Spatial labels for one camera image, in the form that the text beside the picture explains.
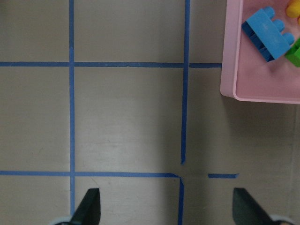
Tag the blue toy block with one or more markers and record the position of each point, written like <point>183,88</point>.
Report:
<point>267,35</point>

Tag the green toy block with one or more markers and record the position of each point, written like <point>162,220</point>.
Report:
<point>293,55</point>

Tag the yellow toy block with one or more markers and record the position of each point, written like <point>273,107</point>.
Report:
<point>293,9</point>

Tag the pink plastic box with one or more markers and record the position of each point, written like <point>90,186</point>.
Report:
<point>246,76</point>

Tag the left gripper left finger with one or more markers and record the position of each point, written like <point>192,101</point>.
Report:
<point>89,209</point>

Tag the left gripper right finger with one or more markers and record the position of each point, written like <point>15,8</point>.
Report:
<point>246,210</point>

